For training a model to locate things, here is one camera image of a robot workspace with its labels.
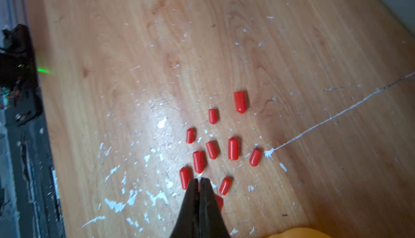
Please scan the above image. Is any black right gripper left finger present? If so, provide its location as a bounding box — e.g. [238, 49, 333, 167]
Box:
[170, 179, 200, 238]

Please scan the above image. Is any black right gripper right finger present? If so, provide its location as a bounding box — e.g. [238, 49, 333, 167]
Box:
[199, 178, 230, 238]

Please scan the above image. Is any red screw protection sleeve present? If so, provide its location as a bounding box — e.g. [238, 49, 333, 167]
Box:
[215, 194, 224, 211]

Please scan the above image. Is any yellow plastic storage box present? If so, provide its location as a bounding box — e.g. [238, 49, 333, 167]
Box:
[268, 228, 331, 238]

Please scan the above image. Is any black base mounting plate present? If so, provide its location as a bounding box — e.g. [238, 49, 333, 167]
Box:
[1, 25, 66, 238]

